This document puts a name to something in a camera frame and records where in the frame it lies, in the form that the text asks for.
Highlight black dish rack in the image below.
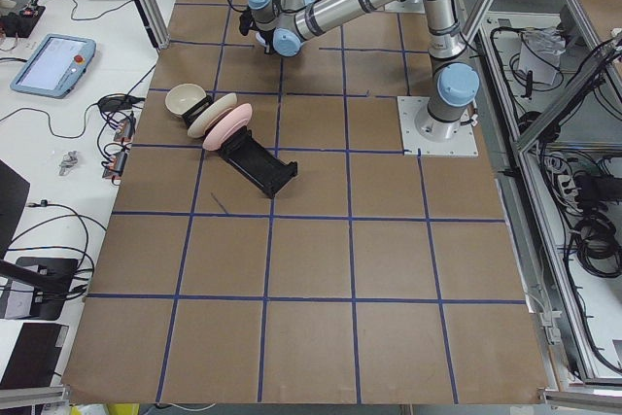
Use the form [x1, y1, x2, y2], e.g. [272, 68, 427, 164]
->
[182, 96, 297, 199]

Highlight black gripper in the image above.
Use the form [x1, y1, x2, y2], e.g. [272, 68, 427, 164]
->
[255, 31, 271, 54]

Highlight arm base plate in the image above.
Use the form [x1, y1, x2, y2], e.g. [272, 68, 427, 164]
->
[397, 96, 478, 157]

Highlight pink plate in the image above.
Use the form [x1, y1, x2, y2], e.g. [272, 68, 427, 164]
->
[202, 103, 253, 152]

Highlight cream plate in rack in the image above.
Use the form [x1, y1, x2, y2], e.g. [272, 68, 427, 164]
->
[187, 92, 238, 138]

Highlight cream bowl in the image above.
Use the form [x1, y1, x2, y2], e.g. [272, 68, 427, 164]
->
[164, 84, 206, 118]

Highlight blue teach pendant near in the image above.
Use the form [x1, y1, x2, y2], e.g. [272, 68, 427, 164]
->
[10, 34, 96, 99]

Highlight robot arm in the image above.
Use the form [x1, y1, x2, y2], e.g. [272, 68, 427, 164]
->
[219, 0, 459, 127]

